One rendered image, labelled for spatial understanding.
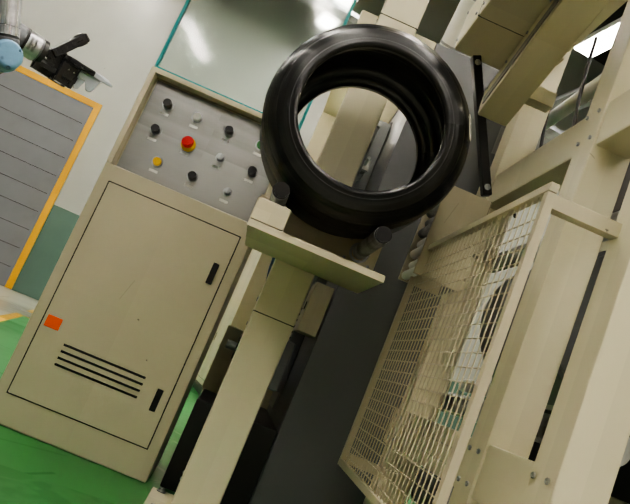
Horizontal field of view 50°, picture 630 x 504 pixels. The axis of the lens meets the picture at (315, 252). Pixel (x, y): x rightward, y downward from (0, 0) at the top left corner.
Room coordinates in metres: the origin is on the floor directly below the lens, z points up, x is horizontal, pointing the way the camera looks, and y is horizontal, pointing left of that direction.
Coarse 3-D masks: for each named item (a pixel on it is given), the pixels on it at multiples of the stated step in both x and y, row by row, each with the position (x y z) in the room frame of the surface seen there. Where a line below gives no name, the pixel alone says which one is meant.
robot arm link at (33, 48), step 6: (30, 36) 1.78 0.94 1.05; (36, 36) 1.79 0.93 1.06; (30, 42) 1.78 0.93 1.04; (36, 42) 1.79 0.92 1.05; (42, 42) 1.80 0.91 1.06; (24, 48) 1.79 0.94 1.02; (30, 48) 1.79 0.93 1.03; (36, 48) 1.80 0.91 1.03; (42, 48) 1.81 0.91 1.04; (24, 54) 1.81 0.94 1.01; (30, 54) 1.80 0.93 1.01; (36, 54) 1.81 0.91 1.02; (30, 60) 1.83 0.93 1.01
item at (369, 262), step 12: (288, 228) 2.01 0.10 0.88; (300, 228) 2.01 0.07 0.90; (312, 228) 2.01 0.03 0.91; (312, 240) 2.01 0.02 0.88; (324, 240) 2.01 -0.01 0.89; (336, 240) 2.01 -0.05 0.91; (348, 240) 2.02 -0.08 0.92; (360, 240) 2.02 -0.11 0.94; (336, 252) 2.01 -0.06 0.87; (348, 252) 2.02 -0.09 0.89; (360, 264) 2.02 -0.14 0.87; (372, 264) 2.02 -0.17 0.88
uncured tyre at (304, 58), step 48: (336, 48) 1.64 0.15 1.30; (384, 48) 1.66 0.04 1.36; (288, 96) 1.64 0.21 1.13; (384, 96) 1.95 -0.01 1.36; (432, 96) 1.87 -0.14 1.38; (288, 144) 1.65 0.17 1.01; (432, 144) 1.93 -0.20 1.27; (336, 192) 1.66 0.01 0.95; (384, 192) 1.66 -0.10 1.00; (432, 192) 1.68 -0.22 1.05
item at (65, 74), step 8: (48, 48) 1.81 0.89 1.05; (40, 56) 1.81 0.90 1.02; (48, 56) 1.85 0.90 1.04; (64, 56) 1.86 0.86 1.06; (32, 64) 1.85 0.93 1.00; (40, 64) 1.83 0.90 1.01; (48, 64) 1.85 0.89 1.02; (56, 64) 1.86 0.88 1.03; (64, 64) 1.85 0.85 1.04; (72, 64) 1.86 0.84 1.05; (40, 72) 1.87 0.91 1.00; (48, 72) 1.87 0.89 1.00; (56, 72) 1.86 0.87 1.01; (64, 72) 1.86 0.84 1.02; (72, 72) 1.87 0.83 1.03; (56, 80) 1.86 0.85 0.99; (64, 80) 1.88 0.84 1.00; (72, 80) 1.88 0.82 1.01
